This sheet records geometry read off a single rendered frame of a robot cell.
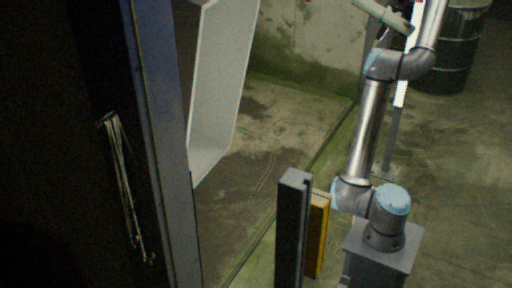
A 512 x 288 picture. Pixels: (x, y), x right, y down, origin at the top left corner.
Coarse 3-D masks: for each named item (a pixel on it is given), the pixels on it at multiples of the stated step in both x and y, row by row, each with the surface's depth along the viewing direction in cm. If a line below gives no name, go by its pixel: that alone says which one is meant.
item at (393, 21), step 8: (352, 0) 210; (360, 0) 209; (368, 0) 209; (360, 8) 212; (368, 8) 208; (376, 8) 208; (384, 8) 208; (376, 16) 210; (384, 16) 207; (392, 16) 207; (384, 24) 214; (392, 24) 208; (400, 24) 206; (408, 24) 205; (384, 32) 218; (400, 32) 210; (408, 32) 206
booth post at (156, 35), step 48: (96, 0) 106; (144, 0) 110; (96, 48) 115; (144, 48) 115; (96, 96) 126; (144, 96) 120; (144, 144) 127; (144, 192) 139; (144, 240) 155; (192, 240) 169
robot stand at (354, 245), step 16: (352, 240) 214; (416, 240) 214; (352, 256) 212; (368, 256) 206; (384, 256) 206; (400, 256) 207; (352, 272) 218; (368, 272) 213; (384, 272) 207; (400, 272) 201
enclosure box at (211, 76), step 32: (192, 0) 181; (224, 0) 244; (256, 0) 235; (192, 32) 188; (224, 32) 254; (192, 64) 198; (224, 64) 266; (192, 96) 209; (224, 96) 280; (192, 128) 307; (224, 128) 294; (192, 160) 285
